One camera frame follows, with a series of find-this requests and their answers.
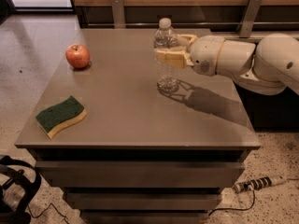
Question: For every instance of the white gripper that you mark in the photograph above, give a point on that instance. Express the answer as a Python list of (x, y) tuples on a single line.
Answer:
[(204, 57)]

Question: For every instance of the clear plastic water bottle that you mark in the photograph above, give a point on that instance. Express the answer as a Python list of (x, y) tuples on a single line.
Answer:
[(165, 38)]

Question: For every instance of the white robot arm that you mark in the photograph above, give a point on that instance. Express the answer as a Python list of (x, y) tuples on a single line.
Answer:
[(268, 67)]

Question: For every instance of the green and yellow sponge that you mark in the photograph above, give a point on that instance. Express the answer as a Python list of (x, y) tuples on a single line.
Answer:
[(61, 116)]

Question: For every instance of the red apple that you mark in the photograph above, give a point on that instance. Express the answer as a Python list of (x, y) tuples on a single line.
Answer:
[(77, 56)]

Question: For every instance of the grey drawer cabinet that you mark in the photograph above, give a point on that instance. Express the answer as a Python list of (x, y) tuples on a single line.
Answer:
[(140, 157)]

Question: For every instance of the white power strip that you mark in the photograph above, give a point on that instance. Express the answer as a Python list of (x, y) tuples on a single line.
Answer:
[(260, 183)]

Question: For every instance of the right metal bracket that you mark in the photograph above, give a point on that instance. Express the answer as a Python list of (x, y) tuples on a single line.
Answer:
[(246, 25)]

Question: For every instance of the metal bracket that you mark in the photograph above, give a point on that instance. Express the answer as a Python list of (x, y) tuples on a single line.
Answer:
[(118, 14), (246, 25)]

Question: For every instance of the left metal bracket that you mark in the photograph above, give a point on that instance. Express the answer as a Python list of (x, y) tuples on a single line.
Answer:
[(118, 14)]

